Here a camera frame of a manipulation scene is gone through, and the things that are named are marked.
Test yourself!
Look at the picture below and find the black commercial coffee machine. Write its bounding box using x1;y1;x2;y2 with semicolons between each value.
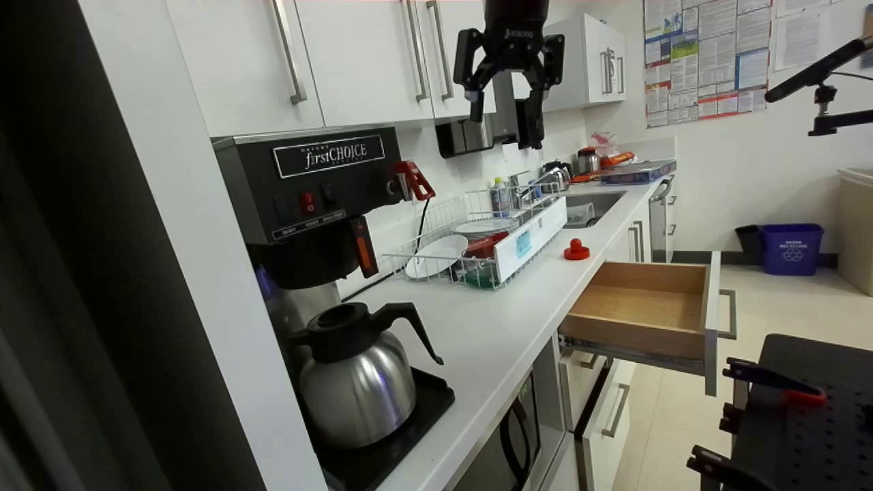
209;125;459;491

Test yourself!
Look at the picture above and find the red coffee machine tap lever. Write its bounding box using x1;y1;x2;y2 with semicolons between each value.
396;161;440;204

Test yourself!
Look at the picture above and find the white upper cabinet door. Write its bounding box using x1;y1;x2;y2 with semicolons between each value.
162;0;328;138
407;0;498;123
294;0;436;131

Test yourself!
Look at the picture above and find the black waste bin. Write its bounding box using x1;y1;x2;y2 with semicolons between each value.
733;224;763;266

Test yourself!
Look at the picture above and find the small white wall cabinet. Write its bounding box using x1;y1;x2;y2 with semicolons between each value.
543;11;631;118

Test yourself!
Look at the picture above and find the white lower cabinet with handles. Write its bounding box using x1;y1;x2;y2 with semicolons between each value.
604;178;679;266

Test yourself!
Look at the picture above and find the beige cabinet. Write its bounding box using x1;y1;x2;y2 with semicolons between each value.
835;167;873;296

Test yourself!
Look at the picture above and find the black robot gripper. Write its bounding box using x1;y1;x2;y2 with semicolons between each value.
449;0;568;125

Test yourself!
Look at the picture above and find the black perforated table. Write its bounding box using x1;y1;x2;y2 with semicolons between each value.
685;333;873;491

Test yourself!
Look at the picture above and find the pale wall notice sheet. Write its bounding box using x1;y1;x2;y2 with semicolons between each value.
770;0;868;78

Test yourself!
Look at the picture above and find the blue dish soap bottle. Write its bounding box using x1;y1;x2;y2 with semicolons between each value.
488;174;512;221

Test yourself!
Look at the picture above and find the chrome sink faucet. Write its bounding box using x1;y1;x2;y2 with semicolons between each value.
512;161;574;213

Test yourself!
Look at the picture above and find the large colourful wall poster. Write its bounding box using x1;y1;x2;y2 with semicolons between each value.
638;0;775;131

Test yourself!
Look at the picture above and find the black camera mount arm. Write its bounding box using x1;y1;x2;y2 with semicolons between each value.
762;35;873;138

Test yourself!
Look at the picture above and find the steel coffee carafe black lid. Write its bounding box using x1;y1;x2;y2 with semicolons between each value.
287;299;447;453

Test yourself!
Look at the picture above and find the built-in microwave oven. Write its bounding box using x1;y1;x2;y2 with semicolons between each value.
449;366;549;491

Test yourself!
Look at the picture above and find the steel kitchen sink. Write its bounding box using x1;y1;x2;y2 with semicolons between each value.
561;189;627;228

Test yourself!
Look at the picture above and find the black clamp with red handle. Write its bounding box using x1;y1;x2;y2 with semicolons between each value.
719;354;831;410

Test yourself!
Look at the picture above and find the black under-cabinet box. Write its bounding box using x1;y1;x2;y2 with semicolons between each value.
434;114;498;161

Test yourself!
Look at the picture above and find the blue recycling bin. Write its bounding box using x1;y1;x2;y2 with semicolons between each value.
758;221;827;279

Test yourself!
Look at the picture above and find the white round plate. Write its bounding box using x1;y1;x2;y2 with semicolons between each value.
402;232;468;284

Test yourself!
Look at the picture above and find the tall white side panel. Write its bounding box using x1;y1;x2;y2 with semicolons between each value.
76;0;331;491

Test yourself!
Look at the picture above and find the flat blue tray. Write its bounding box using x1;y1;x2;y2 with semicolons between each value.
598;159;679;185

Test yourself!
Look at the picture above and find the wooden drawer with white front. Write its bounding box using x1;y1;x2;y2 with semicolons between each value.
556;251;740;399

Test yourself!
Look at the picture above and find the white lower drawer with handle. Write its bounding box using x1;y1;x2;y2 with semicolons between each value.
571;354;638;491

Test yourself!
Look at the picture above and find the orange packet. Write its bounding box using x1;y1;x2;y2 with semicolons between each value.
595;134;638;174

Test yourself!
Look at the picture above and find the small steel kettle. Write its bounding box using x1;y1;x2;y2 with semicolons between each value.
571;146;604;181

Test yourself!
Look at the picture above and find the red utensil in rack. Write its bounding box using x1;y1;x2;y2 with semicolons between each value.
463;232;511;261

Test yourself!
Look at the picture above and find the dish rack with white panel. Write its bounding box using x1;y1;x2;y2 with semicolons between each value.
452;191;571;292

